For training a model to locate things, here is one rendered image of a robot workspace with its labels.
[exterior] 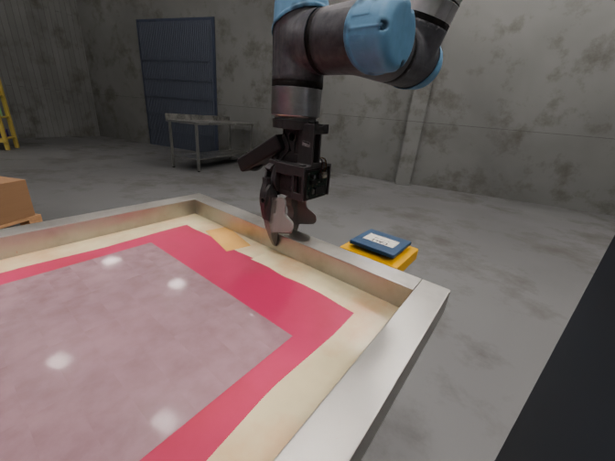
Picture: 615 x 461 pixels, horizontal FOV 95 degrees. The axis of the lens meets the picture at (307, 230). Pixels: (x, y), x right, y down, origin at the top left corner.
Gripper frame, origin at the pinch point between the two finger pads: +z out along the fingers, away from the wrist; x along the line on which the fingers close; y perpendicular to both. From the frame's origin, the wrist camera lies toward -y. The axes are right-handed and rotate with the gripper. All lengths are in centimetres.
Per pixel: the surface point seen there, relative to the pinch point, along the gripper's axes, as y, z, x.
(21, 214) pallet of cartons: -303, 78, -4
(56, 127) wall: -1094, 73, 203
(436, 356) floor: 22, 102, 111
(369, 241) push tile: 10.4, 3.2, 16.1
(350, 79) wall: -324, -92, 556
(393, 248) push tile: 15.4, 3.3, 17.0
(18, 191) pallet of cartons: -304, 59, -1
